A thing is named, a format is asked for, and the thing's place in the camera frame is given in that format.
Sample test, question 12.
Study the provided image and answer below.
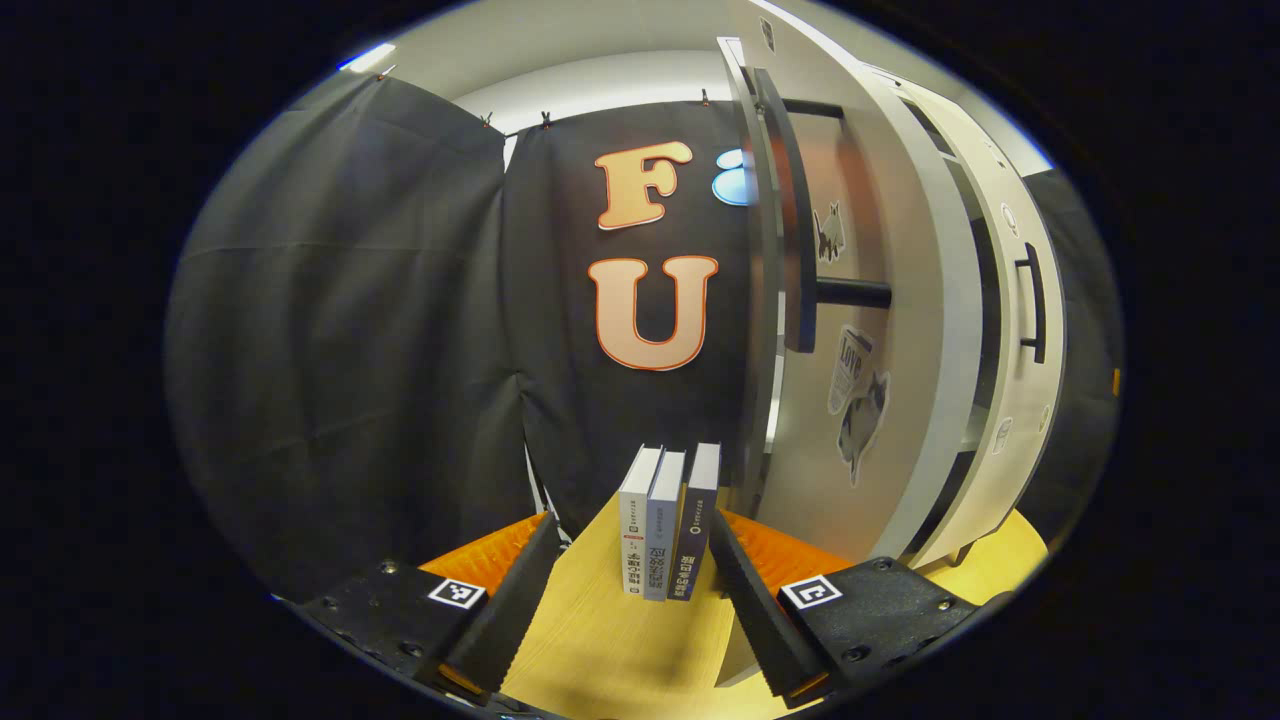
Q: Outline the narrow ceiling light strip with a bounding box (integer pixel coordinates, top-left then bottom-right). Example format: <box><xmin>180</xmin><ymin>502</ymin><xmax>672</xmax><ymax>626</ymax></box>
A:
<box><xmin>337</xmin><ymin>42</ymin><xmax>399</xmax><ymax>74</ymax></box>

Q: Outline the grey book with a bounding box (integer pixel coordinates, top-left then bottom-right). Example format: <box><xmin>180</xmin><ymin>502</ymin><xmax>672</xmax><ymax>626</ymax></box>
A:
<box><xmin>643</xmin><ymin>450</ymin><xmax>688</xmax><ymax>603</ymax></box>

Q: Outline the black backdrop cloth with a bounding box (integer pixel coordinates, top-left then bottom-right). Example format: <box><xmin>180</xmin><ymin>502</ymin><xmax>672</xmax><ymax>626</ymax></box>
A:
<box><xmin>165</xmin><ymin>70</ymin><xmax>1123</xmax><ymax>601</ymax></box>

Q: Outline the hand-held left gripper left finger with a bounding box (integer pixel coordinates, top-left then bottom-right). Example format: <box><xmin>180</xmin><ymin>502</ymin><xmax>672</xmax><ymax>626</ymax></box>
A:
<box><xmin>300</xmin><ymin>512</ymin><xmax>563</xmax><ymax>706</ymax></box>

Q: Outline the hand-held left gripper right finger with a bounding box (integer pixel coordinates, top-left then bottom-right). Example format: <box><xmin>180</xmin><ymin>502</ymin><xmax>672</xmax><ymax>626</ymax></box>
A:
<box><xmin>708</xmin><ymin>508</ymin><xmax>986</xmax><ymax>711</ymax></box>

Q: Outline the white cabinet door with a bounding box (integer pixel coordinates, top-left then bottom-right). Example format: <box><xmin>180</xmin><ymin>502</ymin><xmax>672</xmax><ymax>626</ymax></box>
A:
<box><xmin>715</xmin><ymin>0</ymin><xmax>986</xmax><ymax>691</ymax></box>
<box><xmin>870</xmin><ymin>65</ymin><xmax>1069</xmax><ymax>571</ymax></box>

